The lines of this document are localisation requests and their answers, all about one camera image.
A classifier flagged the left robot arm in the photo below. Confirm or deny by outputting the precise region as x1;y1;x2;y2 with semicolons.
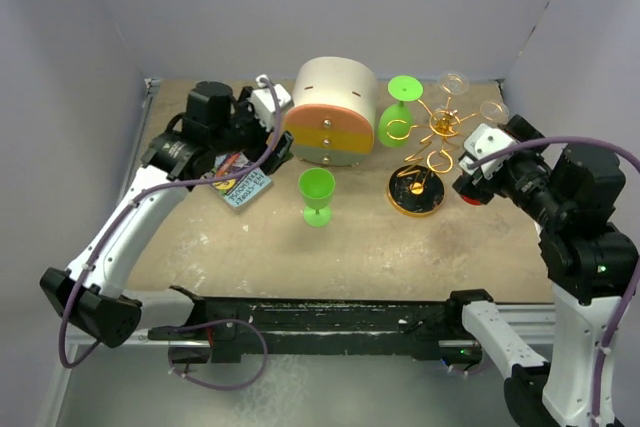
40;75;293;348

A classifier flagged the gold wine glass rack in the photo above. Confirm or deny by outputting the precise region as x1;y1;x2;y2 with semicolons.
386;87;486;217

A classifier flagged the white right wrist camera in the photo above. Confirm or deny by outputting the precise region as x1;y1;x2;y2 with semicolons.
458;123;517;175

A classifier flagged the green goblet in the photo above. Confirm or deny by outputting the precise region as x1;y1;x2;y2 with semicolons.
298;167;336;227
377;75;423;148

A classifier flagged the clear ribbed flute glass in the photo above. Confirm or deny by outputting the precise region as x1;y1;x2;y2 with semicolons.
479;100;510;123

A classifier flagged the white round drawer cabinet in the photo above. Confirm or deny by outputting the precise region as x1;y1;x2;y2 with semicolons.
284;56;378;166

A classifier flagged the clear round wine glass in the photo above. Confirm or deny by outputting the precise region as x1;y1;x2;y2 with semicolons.
438;71;469;96

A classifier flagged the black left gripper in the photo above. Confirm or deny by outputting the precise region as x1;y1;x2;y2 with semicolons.
211;87;292;174

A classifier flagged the blue treehouse paperback book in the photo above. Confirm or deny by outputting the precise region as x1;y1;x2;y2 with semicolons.
211;153;272;211

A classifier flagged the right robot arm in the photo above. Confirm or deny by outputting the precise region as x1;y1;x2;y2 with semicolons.
444;116;639;426

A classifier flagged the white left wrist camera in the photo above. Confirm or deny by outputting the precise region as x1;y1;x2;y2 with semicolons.
249;75;293;132

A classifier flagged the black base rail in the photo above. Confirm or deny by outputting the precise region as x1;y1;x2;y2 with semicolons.
149;289;491;362

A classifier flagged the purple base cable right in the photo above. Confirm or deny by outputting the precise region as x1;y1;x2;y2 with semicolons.
447;346;494;378

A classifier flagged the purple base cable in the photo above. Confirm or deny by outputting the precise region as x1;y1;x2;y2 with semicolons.
447;346;494;378
167;316;272;390

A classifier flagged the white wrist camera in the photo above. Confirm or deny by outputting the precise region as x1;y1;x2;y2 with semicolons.
458;123;517;175
249;75;293;132

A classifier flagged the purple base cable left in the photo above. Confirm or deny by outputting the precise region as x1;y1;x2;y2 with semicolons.
167;316;272;390

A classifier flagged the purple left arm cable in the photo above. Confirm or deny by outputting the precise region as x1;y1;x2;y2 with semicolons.
58;77;284;369

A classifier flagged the red plastic goblet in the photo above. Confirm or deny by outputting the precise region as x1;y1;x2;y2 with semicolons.
460;194;483;206

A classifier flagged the green goblet front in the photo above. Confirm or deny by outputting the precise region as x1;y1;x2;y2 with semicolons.
377;75;423;148

